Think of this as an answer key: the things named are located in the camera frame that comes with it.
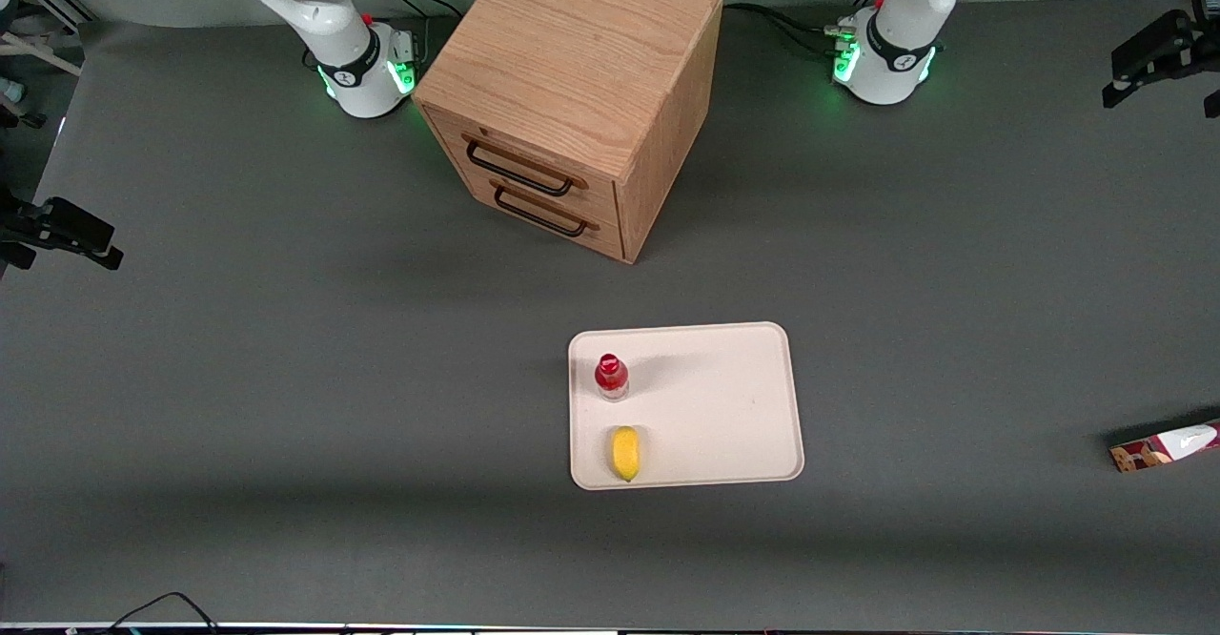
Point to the cream plastic tray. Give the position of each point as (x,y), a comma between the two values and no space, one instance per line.
(715,406)

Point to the red cookie box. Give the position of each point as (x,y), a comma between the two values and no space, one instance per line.
(1158,446)

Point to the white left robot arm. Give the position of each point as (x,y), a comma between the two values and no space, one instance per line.
(896,44)

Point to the wooden two-drawer cabinet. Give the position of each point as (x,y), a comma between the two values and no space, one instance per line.
(581,63)

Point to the small red-capped bottle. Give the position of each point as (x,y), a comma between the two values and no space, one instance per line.
(611,376)

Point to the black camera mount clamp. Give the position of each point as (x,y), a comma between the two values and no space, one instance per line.
(67,227)
(1148,49)

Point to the yellow lemon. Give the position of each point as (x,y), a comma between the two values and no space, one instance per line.
(624,454)

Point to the aluminium frame bar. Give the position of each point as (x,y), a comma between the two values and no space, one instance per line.
(43,1)

